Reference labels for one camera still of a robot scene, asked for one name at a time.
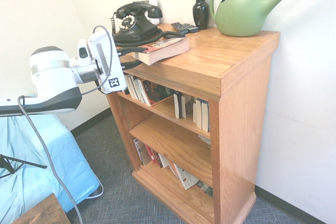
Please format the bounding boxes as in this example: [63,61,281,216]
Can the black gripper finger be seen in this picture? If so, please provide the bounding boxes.
[117,46,149,57]
[120,59,144,72]

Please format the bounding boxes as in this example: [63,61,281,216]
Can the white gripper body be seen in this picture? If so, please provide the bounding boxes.
[88,30,128,95]

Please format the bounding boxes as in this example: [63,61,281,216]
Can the paperback book red black cover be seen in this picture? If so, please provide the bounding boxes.
[132,37,190,67]

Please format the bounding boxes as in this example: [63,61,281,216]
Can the black rotary telephone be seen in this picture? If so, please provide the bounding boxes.
[110,2,188,47]

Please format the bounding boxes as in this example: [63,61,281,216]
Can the black cover leaning book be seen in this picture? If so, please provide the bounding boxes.
[141,79,175,108]

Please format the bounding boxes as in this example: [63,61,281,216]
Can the white square alarm clock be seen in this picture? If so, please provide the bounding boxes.
[132,0,160,25]

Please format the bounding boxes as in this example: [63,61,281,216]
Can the dark cover paperback book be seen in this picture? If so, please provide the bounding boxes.
[173,91,184,119]
[201,100,211,133]
[193,98,203,129]

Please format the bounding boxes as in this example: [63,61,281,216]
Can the black vase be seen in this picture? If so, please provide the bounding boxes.
[193,0,210,30]

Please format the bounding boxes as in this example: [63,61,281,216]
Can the white grey cover book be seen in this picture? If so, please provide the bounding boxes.
[132,137,148,167]

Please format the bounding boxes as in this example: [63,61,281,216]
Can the red white book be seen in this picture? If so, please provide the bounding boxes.
[144,144,156,166]

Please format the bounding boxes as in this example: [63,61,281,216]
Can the dark red spine book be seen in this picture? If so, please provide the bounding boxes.
[152,149,163,168]

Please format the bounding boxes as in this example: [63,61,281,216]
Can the white spine book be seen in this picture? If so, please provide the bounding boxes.
[157,153,170,169]

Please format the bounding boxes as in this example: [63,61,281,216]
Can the loose paper cards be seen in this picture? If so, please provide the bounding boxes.
[197,134,212,146]

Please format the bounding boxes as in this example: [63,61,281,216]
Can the blue sheet bed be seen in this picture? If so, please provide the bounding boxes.
[0,92,104,218]

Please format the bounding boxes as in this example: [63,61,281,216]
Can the green plastic watering can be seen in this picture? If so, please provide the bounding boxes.
[209,0,320,38]

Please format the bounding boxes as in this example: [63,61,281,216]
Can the orange white book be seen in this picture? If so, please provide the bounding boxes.
[167,158,182,182]

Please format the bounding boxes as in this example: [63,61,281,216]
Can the wooden bookshelf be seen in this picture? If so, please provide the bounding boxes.
[104,23,281,224]

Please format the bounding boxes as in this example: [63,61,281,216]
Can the white book with figure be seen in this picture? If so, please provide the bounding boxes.
[173,163,200,190]

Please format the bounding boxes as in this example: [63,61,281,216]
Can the camouflage cover book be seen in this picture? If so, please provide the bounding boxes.
[195,180,214,198]

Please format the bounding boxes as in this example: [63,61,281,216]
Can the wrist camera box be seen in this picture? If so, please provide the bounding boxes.
[76,38,92,67]

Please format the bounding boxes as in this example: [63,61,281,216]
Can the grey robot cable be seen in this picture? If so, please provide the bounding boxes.
[17,25,116,224]

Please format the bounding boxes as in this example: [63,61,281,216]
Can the black camera tripod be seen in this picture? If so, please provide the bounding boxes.
[0,154,48,180]

